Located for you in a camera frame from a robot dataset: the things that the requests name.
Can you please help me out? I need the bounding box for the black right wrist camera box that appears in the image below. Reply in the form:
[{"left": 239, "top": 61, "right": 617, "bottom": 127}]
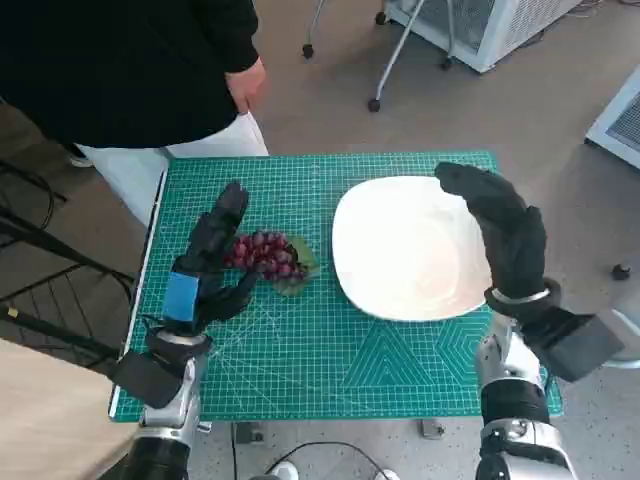
[{"left": 519, "top": 309, "right": 626, "bottom": 384}]

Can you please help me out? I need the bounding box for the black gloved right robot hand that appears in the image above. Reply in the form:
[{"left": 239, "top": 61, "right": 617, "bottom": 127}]
[{"left": 433, "top": 161, "right": 549, "bottom": 301}]

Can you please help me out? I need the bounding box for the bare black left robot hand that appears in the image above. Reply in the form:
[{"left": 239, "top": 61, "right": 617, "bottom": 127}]
[{"left": 162, "top": 182, "right": 261, "bottom": 336}]

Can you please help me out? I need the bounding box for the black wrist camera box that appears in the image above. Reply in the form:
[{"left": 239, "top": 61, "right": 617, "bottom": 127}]
[
  {"left": 519, "top": 309, "right": 626, "bottom": 384},
  {"left": 110, "top": 352, "right": 184, "bottom": 409}
]

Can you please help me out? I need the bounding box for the white square plate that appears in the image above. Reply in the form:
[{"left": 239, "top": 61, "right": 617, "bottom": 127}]
[{"left": 332, "top": 175, "right": 494, "bottom": 322}]

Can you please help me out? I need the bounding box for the white mesh-fronted cabinet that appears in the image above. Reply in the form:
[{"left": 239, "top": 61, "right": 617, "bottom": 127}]
[
  {"left": 387, "top": 0, "right": 584, "bottom": 74},
  {"left": 584, "top": 64, "right": 640, "bottom": 171}
]

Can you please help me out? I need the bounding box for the person's hand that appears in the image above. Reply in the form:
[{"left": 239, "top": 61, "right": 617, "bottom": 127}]
[{"left": 223, "top": 55, "right": 268, "bottom": 114}]

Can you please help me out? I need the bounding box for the red toy grape bunch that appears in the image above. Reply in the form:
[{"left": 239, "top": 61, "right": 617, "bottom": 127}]
[{"left": 222, "top": 229, "right": 321, "bottom": 297}]

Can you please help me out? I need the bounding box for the light grey chair seat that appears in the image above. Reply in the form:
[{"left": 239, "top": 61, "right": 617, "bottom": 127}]
[{"left": 604, "top": 309, "right": 640, "bottom": 369}]

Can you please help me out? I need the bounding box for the light wooden table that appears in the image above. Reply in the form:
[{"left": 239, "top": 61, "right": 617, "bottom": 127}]
[{"left": 0, "top": 337, "right": 146, "bottom": 480}]

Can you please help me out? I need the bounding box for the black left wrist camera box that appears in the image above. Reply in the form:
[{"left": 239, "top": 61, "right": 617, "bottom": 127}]
[{"left": 110, "top": 352, "right": 184, "bottom": 409}]

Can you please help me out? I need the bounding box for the person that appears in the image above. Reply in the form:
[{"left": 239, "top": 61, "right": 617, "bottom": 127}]
[{"left": 0, "top": 0, "right": 271, "bottom": 226}]

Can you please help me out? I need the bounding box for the black metal rack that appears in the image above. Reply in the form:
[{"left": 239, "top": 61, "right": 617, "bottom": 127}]
[{"left": 0, "top": 159, "right": 136, "bottom": 371}]

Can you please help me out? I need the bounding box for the grey wheeled metal frame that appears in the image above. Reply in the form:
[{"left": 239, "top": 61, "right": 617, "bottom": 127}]
[{"left": 301, "top": 0, "right": 456, "bottom": 112}]

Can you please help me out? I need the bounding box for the green cutting mat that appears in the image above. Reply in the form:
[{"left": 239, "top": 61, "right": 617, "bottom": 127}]
[{"left": 110, "top": 149, "right": 564, "bottom": 424}]

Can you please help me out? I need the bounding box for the black floor cable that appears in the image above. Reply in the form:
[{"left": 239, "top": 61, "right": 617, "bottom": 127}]
[{"left": 232, "top": 422, "right": 381, "bottom": 480}]

